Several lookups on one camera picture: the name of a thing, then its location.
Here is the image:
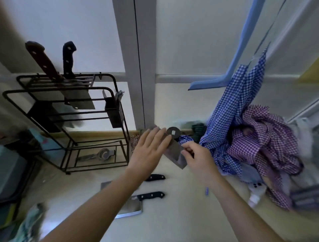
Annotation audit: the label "metal utensils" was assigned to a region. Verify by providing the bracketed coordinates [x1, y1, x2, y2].
[102, 89, 124, 103]

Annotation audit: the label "gray bin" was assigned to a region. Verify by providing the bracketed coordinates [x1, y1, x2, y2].
[0, 145, 28, 203]

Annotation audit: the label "teal cloth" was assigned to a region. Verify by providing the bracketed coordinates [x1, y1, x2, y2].
[9, 202, 48, 242]

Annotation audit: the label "person's left forearm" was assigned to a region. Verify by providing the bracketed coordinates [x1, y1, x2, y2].
[40, 170, 148, 242]

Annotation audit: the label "gray steel cleaver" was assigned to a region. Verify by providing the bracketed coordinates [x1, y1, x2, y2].
[149, 126, 188, 170]

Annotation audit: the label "black wire knife rack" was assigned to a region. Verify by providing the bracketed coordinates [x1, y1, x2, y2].
[2, 72, 130, 175]

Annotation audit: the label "purple checkered cloth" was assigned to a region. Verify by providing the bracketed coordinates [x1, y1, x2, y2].
[226, 104, 304, 210]

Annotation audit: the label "brown-handled knife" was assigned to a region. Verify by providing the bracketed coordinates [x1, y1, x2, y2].
[25, 41, 64, 133]

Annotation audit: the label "person's right hand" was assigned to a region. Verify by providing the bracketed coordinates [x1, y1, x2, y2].
[180, 141, 226, 189]

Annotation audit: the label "black utensil holder cup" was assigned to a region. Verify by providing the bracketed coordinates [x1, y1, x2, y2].
[104, 97, 125, 129]

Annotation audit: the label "person's right forearm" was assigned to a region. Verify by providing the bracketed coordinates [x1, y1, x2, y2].
[209, 178, 284, 242]

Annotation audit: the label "red checkered cloth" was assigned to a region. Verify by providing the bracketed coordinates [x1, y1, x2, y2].
[130, 134, 142, 150]

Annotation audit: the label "person's left hand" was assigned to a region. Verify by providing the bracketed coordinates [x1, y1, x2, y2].
[128, 126, 172, 180]

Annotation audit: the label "black round disc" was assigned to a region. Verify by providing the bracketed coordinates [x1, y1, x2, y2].
[166, 126, 181, 139]

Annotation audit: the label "light blue plastic hanger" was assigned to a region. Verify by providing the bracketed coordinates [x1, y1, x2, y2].
[188, 0, 266, 91]

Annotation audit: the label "white cloth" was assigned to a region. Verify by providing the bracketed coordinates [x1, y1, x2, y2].
[287, 117, 319, 186]

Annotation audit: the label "black-handled cleaver in rack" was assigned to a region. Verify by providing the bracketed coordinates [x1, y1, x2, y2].
[60, 41, 96, 110]

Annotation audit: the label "small black-handled knife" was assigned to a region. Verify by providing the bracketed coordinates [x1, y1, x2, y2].
[145, 174, 166, 182]

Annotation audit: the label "shiny black-handled cleaver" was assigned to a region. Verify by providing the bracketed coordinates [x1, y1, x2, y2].
[101, 181, 165, 219]

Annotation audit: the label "blue checkered cloth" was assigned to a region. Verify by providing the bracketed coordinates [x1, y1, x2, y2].
[178, 47, 269, 178]

